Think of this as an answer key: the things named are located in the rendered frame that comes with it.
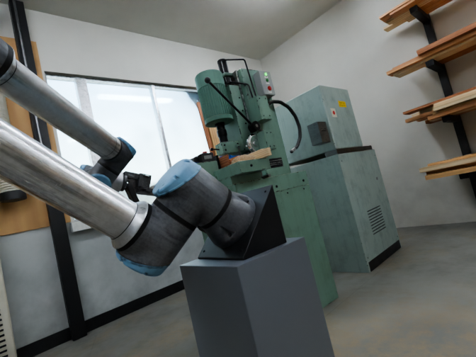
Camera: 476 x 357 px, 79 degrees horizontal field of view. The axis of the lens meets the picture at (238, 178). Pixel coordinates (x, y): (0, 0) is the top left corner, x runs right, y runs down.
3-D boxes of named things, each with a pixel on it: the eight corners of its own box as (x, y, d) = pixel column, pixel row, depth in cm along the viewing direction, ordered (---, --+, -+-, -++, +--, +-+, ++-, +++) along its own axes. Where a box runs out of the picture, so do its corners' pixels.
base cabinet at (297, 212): (222, 326, 175) (195, 211, 180) (285, 290, 211) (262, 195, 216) (273, 344, 140) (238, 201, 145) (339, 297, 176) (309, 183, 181)
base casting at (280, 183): (196, 211, 180) (193, 197, 181) (263, 195, 216) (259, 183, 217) (239, 200, 145) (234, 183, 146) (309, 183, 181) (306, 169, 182)
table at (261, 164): (172, 195, 182) (170, 186, 183) (212, 188, 201) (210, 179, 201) (226, 175, 135) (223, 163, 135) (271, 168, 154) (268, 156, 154)
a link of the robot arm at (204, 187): (235, 189, 86) (190, 153, 79) (201, 237, 83) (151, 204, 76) (217, 183, 100) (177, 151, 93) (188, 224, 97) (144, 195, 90)
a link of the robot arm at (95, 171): (98, 163, 101) (94, 159, 111) (76, 190, 99) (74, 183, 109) (121, 179, 106) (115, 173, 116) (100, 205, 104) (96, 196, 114)
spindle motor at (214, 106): (200, 129, 178) (189, 81, 180) (223, 127, 189) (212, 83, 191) (215, 118, 164) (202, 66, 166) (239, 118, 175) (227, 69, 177)
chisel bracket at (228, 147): (217, 159, 175) (214, 145, 175) (235, 156, 183) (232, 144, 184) (224, 156, 169) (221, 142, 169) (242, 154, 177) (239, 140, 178)
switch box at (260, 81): (258, 98, 186) (252, 74, 187) (269, 98, 192) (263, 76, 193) (265, 93, 181) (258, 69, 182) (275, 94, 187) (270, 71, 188)
